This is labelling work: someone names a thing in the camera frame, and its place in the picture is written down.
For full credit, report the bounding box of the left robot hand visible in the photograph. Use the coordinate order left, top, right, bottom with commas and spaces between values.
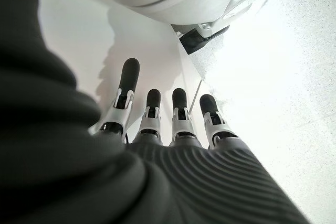
0, 0, 310, 224

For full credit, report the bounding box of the white kitchen cabinet front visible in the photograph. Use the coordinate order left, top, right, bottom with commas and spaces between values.
34, 0, 204, 146

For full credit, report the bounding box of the black robot left foot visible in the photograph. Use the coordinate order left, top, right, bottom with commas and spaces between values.
179, 24, 231, 56

